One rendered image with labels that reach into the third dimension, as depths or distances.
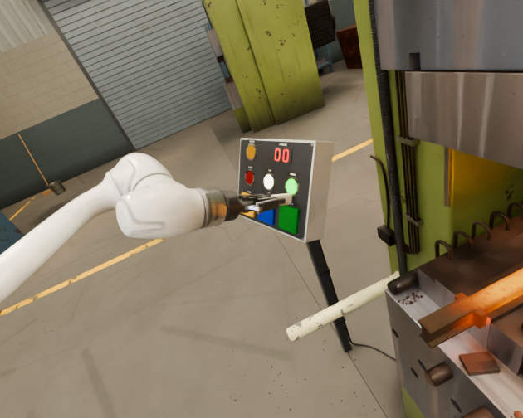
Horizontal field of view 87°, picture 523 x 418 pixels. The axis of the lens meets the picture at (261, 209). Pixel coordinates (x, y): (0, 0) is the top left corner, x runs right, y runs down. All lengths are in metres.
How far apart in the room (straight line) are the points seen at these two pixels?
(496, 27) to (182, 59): 8.01
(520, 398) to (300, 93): 5.01
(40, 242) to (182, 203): 0.26
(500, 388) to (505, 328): 0.10
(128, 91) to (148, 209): 7.81
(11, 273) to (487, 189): 0.95
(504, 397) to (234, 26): 5.04
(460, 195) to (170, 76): 7.83
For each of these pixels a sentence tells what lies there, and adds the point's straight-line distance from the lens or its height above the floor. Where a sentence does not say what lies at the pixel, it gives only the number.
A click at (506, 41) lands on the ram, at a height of 1.39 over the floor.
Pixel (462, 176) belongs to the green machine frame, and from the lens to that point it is 0.71.
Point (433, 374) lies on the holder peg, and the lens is 0.65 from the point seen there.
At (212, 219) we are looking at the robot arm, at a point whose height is 1.18.
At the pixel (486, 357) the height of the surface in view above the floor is 0.93.
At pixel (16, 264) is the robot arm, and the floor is 1.30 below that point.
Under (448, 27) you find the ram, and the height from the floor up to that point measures 1.41.
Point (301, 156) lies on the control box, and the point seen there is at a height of 1.16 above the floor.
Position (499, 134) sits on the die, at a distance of 0.39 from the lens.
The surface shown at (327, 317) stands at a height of 0.64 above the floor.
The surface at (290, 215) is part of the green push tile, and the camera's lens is 0.80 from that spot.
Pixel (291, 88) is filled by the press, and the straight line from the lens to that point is 5.24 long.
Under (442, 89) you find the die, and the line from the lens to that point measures 0.42.
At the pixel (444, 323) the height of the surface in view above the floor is 1.02.
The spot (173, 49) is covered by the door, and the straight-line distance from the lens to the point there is 8.21.
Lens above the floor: 1.47
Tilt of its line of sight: 31 degrees down
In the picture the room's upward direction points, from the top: 23 degrees counter-clockwise
